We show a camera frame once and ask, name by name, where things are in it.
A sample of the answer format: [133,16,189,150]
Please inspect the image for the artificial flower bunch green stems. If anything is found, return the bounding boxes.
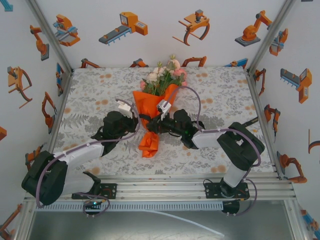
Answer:
[139,53,188,97]

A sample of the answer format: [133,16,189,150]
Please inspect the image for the small black controller box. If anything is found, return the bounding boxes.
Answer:
[83,199,103,218]
[221,199,240,216]

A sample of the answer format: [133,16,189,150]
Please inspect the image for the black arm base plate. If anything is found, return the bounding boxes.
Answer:
[204,182,250,200]
[71,183,118,200]

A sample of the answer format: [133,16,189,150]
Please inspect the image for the aluminium table edge rail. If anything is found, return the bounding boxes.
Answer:
[23,174,297,202]

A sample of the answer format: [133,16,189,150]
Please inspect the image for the orange wrapping paper sheet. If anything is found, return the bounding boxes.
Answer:
[132,83,180,159]

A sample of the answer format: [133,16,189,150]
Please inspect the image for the leaf print tablecloth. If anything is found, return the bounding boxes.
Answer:
[48,66,276,176]

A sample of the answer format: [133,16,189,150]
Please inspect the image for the aluminium frame post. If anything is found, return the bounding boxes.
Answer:
[246,0,297,73]
[24,0,75,73]

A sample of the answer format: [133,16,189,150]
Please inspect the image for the white plastic tube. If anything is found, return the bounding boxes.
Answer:
[139,209,225,237]

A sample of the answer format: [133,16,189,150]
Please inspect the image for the aluminium side rail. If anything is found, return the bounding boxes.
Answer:
[47,68,75,153]
[246,68,283,181]

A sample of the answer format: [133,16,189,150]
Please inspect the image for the slotted grey cable duct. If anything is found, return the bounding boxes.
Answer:
[34,201,224,211]

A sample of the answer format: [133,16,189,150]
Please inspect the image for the aluminium frame leg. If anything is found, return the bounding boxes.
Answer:
[13,201,36,240]
[283,199,310,240]

